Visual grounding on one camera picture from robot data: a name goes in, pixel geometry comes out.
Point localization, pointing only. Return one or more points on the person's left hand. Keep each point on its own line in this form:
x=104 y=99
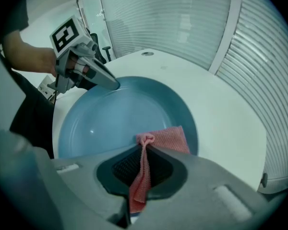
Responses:
x=79 y=65

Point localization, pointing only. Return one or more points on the person's black clothing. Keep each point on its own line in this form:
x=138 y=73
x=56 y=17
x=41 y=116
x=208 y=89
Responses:
x=31 y=109

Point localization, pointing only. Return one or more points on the white low shelf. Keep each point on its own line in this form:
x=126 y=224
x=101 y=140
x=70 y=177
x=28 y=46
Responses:
x=44 y=85

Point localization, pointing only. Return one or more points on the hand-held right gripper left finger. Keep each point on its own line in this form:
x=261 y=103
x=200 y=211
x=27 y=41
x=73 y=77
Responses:
x=86 y=190

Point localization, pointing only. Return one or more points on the big blue plate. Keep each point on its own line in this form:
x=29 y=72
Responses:
x=124 y=118

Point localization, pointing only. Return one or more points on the black office chair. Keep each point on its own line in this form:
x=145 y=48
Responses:
x=99 y=51

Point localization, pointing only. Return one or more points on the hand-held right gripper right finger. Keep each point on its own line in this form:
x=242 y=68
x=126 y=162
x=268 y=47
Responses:
x=206 y=200

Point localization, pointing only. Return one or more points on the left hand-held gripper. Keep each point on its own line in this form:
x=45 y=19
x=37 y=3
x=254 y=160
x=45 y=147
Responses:
x=64 y=35

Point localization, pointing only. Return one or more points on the person's left forearm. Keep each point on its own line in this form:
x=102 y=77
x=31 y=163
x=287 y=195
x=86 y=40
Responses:
x=28 y=56

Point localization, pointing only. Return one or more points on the pink cloth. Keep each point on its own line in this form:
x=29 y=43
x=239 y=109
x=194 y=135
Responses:
x=140 y=176

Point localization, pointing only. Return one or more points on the white window blind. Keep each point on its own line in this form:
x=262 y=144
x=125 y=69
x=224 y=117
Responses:
x=266 y=80
x=158 y=20

